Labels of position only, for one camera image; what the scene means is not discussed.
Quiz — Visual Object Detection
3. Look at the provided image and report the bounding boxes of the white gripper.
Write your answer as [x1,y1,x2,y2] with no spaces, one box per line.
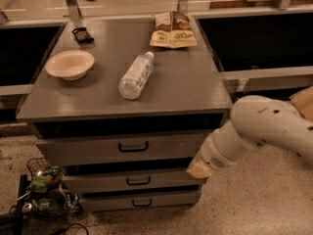
[187,129,242,179]

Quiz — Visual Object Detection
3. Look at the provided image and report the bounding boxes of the grey drawer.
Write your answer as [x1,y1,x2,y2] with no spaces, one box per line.
[63,167,206,194]
[79,190,201,212]
[36,134,203,165]

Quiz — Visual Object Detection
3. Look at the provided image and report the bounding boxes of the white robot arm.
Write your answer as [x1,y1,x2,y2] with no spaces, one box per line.
[187,95,313,179]

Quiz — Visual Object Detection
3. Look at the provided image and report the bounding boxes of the grey bottom drawer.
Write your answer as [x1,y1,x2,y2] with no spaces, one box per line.
[79,190,201,212]

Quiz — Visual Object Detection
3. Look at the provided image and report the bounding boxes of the grey drawer cabinet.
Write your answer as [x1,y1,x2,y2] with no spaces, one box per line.
[17,18,232,199]

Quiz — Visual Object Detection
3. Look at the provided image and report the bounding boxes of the grey top drawer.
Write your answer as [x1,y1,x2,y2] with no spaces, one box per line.
[36,134,203,165]

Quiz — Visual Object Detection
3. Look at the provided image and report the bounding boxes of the clear plastic water bottle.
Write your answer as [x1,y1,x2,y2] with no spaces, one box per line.
[118,52,155,100]

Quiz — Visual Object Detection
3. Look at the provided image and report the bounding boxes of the cardboard box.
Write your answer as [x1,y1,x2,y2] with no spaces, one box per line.
[290,86,313,121]

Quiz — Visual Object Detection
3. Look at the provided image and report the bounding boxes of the blue white soda can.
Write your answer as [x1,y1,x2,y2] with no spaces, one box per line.
[66,193,79,212]

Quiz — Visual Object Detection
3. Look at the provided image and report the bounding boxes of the brown yellow chip bag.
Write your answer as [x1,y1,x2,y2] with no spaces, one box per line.
[150,11,198,49]

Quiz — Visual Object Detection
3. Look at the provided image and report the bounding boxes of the green chip bag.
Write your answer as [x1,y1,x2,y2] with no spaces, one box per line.
[27,166,63,193]

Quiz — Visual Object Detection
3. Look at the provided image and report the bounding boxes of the white bowl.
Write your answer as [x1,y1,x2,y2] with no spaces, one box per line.
[45,50,95,81]

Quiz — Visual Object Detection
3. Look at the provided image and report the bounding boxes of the small black snack packet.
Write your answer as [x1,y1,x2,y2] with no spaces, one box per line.
[72,27,94,45]

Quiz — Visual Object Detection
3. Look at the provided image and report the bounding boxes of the black cable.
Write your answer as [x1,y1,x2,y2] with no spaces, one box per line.
[48,222,90,235]

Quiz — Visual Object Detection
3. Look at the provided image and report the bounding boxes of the black wire basket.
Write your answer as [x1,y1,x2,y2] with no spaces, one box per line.
[26,157,50,179]

